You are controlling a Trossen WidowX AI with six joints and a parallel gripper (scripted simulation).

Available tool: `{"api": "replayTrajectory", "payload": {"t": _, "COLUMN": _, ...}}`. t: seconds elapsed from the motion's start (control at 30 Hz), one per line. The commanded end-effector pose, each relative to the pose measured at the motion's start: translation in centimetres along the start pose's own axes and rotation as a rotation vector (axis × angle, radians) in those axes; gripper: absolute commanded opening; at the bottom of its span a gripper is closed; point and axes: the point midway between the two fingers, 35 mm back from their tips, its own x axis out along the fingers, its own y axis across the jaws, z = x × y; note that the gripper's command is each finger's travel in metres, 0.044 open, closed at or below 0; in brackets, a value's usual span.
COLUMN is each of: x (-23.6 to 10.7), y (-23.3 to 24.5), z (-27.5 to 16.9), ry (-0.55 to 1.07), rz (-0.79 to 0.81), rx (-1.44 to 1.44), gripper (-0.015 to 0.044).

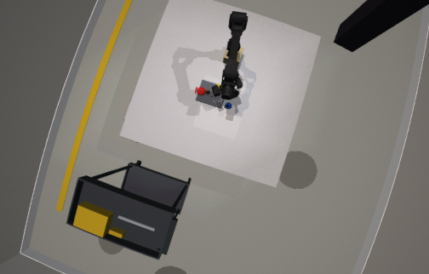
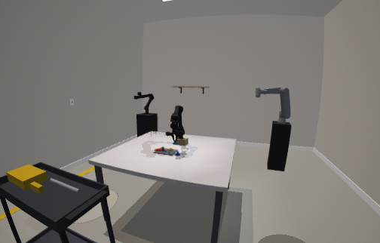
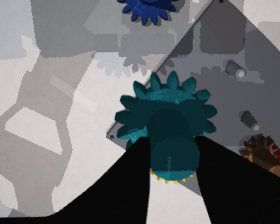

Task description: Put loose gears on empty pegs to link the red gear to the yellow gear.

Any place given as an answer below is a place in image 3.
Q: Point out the teal gear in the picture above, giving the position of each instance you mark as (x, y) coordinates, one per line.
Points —
(171, 115)

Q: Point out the brown gear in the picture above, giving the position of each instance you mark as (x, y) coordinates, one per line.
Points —
(262, 153)

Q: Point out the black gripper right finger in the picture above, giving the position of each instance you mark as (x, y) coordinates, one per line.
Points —
(235, 190)

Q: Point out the dark blue gear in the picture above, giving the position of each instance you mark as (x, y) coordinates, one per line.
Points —
(148, 9)

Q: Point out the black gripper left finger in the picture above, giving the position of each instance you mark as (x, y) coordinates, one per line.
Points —
(120, 196)

